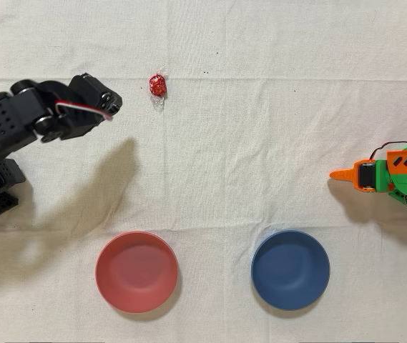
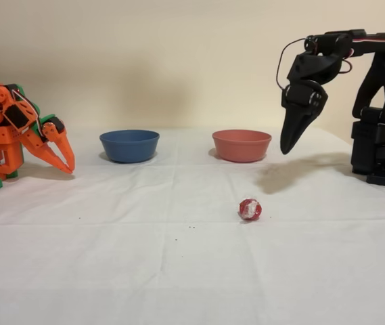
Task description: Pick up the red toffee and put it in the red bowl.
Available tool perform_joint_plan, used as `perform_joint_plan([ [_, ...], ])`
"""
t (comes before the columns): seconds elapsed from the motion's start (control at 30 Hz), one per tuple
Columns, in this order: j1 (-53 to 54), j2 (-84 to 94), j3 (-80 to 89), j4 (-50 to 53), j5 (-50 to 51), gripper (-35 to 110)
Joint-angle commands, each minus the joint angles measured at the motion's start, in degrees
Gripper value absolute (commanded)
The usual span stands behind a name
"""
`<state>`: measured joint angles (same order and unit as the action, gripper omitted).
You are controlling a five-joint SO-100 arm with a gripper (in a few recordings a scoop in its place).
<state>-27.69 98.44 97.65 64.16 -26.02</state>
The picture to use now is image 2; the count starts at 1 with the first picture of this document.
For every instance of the white tablecloth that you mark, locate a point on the white tablecloth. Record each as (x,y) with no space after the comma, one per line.
(145,271)

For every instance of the red bowl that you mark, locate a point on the red bowl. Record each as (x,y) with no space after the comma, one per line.
(241,149)

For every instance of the blue bowl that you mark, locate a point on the blue bowl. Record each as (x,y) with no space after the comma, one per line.
(129,149)

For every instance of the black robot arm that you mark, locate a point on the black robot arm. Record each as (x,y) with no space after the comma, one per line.
(378,98)

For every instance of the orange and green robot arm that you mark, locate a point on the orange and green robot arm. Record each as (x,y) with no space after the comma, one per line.
(6,135)

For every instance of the red white candy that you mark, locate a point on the red white candy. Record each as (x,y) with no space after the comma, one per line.
(250,210)

